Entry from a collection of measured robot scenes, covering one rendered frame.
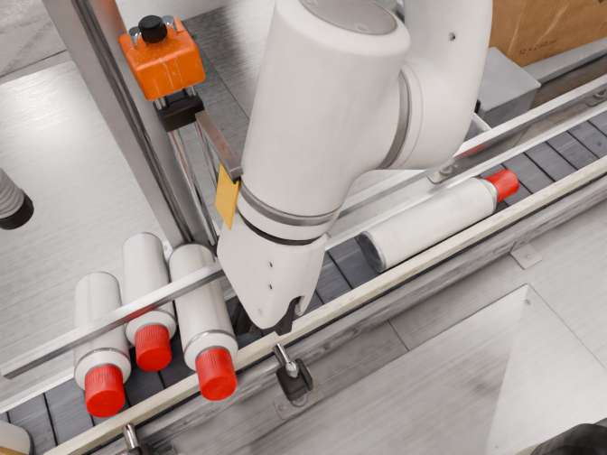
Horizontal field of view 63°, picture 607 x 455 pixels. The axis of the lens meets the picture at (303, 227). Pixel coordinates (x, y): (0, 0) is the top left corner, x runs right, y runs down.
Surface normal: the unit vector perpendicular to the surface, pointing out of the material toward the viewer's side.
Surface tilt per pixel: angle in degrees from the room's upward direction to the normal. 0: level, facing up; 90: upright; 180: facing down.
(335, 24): 13
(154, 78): 90
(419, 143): 76
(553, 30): 90
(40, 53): 0
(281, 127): 71
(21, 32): 0
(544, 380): 0
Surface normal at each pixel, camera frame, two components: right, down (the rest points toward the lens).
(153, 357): 0.32, 0.54
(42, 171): -0.05, -0.55
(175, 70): 0.47, 0.73
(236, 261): -0.83, 0.18
